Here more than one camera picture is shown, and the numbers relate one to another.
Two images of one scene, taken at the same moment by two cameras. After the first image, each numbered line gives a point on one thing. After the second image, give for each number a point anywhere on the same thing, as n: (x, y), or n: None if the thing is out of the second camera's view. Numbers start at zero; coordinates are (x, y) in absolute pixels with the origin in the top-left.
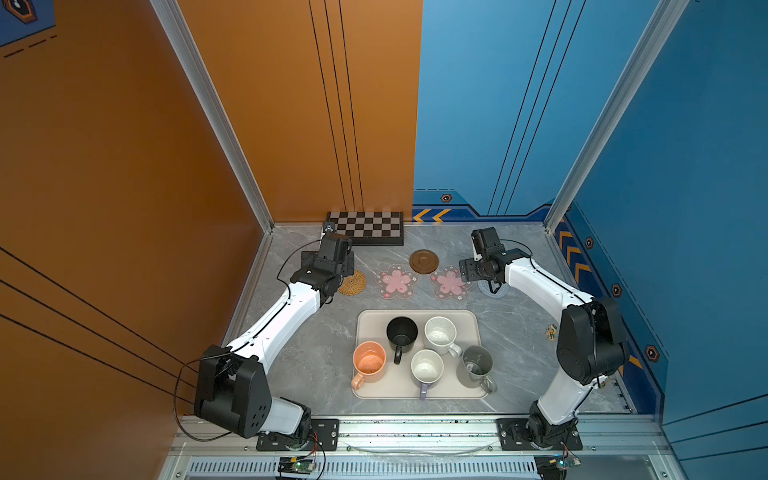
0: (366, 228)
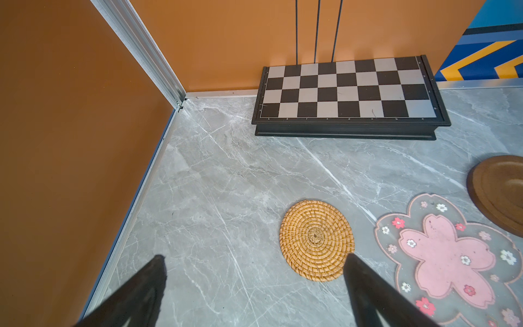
0: (397, 98)
